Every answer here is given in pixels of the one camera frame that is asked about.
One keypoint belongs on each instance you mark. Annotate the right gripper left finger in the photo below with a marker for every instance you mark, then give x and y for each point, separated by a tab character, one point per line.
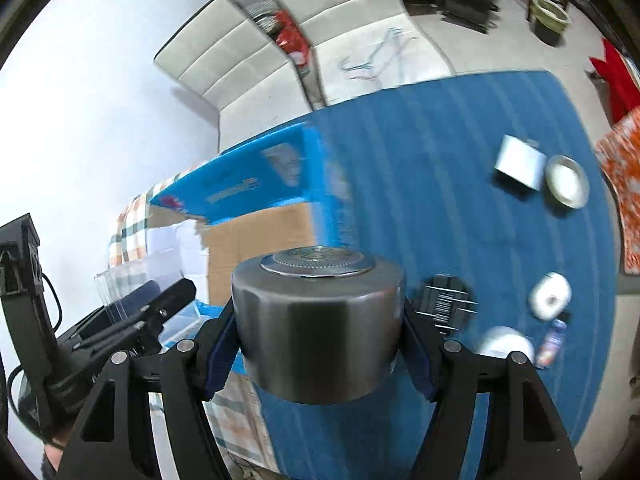
112	437

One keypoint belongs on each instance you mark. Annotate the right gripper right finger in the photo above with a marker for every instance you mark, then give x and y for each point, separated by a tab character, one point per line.
524	434

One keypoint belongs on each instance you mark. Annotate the small blue white bottle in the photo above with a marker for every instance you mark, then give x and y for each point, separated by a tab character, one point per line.
552	344

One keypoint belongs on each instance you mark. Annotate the clear acrylic box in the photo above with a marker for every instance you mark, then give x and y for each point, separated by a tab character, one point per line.
145	284

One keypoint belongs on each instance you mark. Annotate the white earbud case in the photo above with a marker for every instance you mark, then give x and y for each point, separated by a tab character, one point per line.
550	296

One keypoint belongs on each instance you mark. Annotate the black round patterned tin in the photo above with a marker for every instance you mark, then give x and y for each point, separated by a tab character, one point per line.
448	301

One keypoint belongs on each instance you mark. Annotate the silver metal canister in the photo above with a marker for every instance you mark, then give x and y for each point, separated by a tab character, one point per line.
318	324

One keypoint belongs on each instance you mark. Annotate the small silver tin dish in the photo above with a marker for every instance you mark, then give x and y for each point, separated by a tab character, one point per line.
567	182

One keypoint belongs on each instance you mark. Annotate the grey Pisen charger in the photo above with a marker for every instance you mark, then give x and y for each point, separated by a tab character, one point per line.
520	163

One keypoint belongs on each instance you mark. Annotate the blue striped tablecloth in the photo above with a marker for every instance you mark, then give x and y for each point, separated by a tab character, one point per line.
413	168

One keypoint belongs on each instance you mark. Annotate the blue cardboard box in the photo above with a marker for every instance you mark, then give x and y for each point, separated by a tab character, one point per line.
276	191

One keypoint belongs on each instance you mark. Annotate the orange white floral cushion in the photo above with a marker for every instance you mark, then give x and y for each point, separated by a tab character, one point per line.
618	156

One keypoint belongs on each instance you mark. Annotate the left white quilted chair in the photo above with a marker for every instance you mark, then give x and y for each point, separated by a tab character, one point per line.
222	56

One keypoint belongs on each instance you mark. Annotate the white quilted chair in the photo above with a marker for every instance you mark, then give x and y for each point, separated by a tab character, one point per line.
339	28
222	56

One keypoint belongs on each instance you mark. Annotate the red cloth on floor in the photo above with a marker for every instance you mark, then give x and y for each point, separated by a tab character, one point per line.
623	92

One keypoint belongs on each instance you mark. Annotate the red bag between chairs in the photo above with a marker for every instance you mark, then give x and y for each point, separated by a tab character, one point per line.
291	41

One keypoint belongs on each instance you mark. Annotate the green waste bin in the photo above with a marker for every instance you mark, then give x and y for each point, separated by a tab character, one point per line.
550	21

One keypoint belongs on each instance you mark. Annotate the right white quilted chair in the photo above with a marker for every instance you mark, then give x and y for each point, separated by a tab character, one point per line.
339	28

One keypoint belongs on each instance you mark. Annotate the wire clothes hangers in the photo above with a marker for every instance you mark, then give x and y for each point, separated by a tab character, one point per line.
386	55

